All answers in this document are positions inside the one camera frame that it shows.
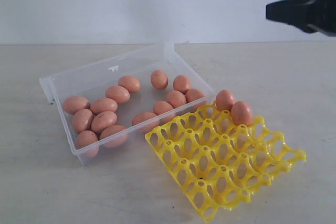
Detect brown egg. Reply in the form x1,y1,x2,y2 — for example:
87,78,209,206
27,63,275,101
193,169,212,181
132,111,160,133
105,86,130,104
62,95,90,115
90,97,118,115
230,101,254,126
118,75,141,93
186,88,206,110
71,109,94,133
153,101,174,115
76,130,99,158
173,74,191,94
91,111,117,134
215,90,236,111
99,125,129,148
166,90,187,108
151,70,169,90

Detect clear plastic storage box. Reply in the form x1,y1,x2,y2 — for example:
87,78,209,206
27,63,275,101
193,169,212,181
40,46,214,165

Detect yellow plastic egg tray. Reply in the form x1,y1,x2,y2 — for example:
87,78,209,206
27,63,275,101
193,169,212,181
145,105,306,222

